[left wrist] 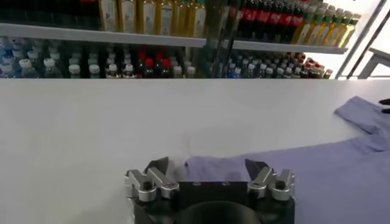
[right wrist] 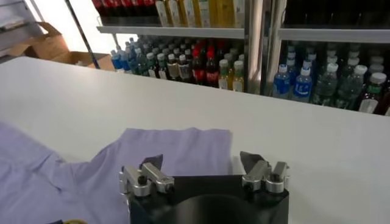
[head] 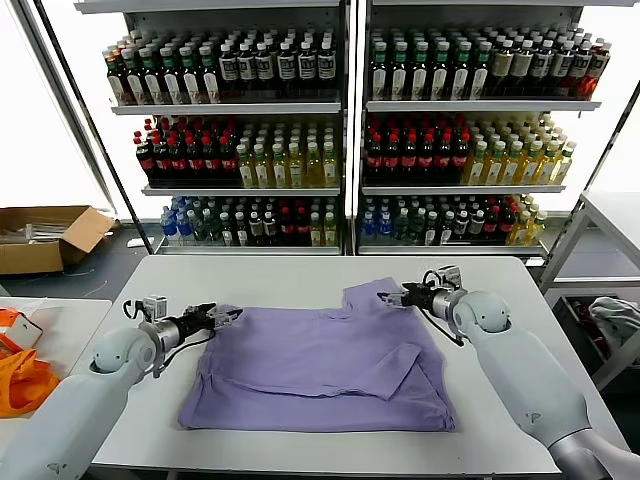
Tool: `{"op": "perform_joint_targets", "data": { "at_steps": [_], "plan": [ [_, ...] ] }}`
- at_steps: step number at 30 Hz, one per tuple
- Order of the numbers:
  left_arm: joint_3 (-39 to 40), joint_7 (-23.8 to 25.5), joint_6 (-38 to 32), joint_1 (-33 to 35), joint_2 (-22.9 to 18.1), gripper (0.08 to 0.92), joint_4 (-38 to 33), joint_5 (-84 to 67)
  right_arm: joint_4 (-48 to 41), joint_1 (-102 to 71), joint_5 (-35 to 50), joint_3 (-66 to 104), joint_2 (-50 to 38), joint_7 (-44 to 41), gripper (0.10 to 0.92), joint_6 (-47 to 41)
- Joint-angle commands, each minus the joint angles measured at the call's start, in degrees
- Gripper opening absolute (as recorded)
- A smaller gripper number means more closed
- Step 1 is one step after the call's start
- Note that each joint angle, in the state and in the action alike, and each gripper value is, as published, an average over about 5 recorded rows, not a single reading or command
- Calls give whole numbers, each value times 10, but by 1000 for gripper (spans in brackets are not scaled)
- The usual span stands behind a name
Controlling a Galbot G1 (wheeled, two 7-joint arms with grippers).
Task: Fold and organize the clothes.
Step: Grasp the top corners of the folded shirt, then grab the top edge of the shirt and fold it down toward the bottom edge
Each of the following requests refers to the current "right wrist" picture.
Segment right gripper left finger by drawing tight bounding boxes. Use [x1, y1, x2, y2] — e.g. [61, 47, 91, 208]
[118, 153, 176, 198]

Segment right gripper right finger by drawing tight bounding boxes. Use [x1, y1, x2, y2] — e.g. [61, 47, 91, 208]
[239, 151, 290, 194]

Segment purple t-shirt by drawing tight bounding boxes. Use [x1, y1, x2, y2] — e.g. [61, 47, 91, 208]
[0, 121, 234, 224]

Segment blue label water bottle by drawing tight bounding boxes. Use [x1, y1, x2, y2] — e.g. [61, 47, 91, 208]
[121, 45, 131, 73]
[110, 50, 122, 71]
[272, 63, 291, 99]
[292, 66, 313, 103]

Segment green label water bottle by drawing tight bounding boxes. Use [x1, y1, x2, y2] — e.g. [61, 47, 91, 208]
[335, 65, 368, 110]
[129, 47, 141, 75]
[313, 63, 339, 107]
[138, 48, 149, 76]

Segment red cap cola bottle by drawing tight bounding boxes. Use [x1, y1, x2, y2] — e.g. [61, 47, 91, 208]
[110, 0, 122, 16]
[143, 0, 157, 18]
[205, 50, 219, 88]
[132, 0, 144, 17]
[191, 48, 205, 85]
[92, 0, 103, 16]
[121, 0, 133, 16]
[101, 0, 112, 16]

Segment beige label tea bottle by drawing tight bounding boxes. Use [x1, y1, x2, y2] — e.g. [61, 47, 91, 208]
[166, 54, 180, 82]

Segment dark drink bottle white label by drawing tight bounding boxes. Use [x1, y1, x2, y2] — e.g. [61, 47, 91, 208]
[178, 54, 191, 83]

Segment metal shelf rack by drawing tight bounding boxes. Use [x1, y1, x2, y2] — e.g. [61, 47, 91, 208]
[91, 0, 263, 95]
[264, 0, 390, 116]

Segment black pole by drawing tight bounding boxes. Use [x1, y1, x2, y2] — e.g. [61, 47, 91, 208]
[63, 0, 101, 70]

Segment brown cardboard box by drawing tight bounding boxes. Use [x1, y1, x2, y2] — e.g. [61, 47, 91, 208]
[5, 21, 116, 72]

